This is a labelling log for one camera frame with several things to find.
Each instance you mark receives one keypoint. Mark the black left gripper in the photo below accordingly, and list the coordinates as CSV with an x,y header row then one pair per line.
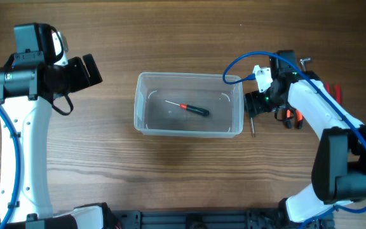
x,y
83,80

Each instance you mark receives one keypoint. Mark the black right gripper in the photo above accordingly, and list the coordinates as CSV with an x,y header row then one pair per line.
x,y
254,102

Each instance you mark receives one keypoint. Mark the black red-collar screwdriver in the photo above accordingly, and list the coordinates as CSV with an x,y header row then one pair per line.
x,y
192,109

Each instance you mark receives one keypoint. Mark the clear plastic container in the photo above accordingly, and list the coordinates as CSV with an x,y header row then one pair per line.
x,y
221,95

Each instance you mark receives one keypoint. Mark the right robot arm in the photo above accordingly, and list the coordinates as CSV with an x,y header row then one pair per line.
x,y
338,176

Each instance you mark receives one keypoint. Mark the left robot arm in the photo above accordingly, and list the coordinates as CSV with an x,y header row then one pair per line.
x,y
31,80

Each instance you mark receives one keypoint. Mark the orange black needle-nose pliers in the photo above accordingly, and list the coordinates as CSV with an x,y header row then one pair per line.
x,y
293,118

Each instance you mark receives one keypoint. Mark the silver L-shaped socket wrench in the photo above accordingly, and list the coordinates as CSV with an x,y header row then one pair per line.
x,y
303,62

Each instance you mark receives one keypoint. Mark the green handled screwdriver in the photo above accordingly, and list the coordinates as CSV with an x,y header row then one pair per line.
x,y
252,129

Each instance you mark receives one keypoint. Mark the red handled cutters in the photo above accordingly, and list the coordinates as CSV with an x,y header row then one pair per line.
x,y
335,91

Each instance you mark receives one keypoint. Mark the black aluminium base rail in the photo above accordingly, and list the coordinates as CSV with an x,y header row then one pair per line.
x,y
265,218

